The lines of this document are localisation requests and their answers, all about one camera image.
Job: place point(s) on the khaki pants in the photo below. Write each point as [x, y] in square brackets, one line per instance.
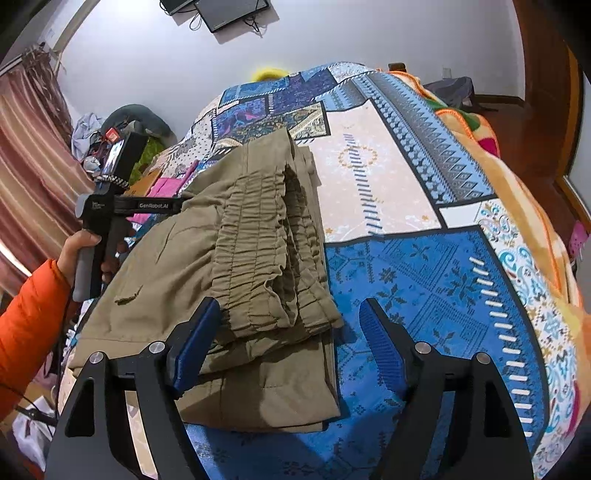
[194, 240]

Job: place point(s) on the yellow foam tube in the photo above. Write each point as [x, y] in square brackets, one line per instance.
[270, 73]

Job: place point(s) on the wooden lap desk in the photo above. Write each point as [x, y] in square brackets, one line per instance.
[143, 182]

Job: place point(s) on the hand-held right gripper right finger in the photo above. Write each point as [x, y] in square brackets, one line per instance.
[383, 341]

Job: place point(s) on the pink plastic item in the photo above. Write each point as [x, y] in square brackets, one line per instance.
[578, 240]

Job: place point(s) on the orange-edged fleece blanket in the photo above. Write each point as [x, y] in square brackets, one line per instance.
[485, 138]

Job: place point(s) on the red box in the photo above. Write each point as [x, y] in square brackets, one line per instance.
[113, 136]

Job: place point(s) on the person's left hand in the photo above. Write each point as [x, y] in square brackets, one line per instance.
[74, 249]

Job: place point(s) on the blue patchwork bed blanket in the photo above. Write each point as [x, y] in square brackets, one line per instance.
[415, 277]

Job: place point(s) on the small black wall monitor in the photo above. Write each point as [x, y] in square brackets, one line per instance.
[231, 11]

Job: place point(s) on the grey backpack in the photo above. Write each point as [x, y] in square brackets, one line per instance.
[450, 92]

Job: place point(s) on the white sliding wardrobe door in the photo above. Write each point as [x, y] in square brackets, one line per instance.
[570, 152]

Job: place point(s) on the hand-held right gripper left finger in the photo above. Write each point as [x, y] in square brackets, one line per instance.
[194, 350]

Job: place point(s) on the person's left forearm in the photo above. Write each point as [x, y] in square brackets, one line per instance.
[27, 332]

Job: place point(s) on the pink cloth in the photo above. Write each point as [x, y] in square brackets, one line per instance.
[166, 187]

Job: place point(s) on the striped red curtain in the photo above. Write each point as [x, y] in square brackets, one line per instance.
[32, 161]

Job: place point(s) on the black wall television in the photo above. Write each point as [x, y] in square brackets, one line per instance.
[178, 5]

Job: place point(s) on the white cloth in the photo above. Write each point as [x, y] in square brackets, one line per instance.
[30, 431]

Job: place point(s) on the wooden door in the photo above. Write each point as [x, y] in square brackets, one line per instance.
[540, 55]

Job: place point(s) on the light blue clothes pile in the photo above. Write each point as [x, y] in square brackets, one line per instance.
[87, 131]

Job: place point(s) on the wooden bed post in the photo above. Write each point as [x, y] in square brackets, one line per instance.
[395, 68]

